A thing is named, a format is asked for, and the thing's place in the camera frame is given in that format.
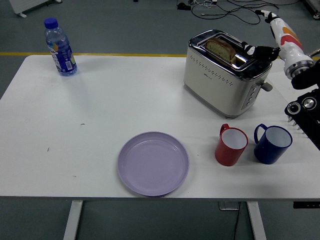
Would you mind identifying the clear bracket under table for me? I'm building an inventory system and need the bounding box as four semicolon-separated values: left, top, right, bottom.
218;201;241;211

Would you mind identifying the silver metal toast rack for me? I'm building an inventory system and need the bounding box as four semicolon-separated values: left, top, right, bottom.
287;115;306;135

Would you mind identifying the lilac round plate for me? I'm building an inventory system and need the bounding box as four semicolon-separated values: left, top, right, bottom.
117;131;190;198

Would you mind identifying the cream and chrome toaster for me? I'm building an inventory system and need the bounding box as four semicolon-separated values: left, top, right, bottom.
183;29;274;119

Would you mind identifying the blue mug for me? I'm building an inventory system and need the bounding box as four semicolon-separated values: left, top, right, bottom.
253;123;293;165

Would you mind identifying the red mug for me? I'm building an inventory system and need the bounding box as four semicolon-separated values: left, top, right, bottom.
214;123;249;167

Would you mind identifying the black table control box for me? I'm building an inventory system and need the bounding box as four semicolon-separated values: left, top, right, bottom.
292;201;320;209

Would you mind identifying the white table leg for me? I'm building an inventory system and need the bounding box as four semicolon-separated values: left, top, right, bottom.
62;200;84;240
246;201;268;240

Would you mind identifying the white cable tangle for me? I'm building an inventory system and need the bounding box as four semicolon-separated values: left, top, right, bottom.
193;0;218;8

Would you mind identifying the slice of toast bread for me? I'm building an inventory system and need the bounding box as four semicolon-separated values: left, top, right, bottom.
205;37;237;65

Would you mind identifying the black floor cable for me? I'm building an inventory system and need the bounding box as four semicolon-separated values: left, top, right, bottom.
191;0;301;25

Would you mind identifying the clear bottle with blue cap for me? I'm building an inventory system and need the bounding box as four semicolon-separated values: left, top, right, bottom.
43;17;78;77

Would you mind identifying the thin black hanging cable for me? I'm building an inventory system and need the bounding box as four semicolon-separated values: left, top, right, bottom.
232;201;242;240

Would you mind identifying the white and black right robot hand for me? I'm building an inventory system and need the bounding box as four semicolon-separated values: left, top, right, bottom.
241;9;315;69

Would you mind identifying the yellow floor tape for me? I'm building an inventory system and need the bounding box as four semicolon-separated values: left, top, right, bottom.
0;51;320;61

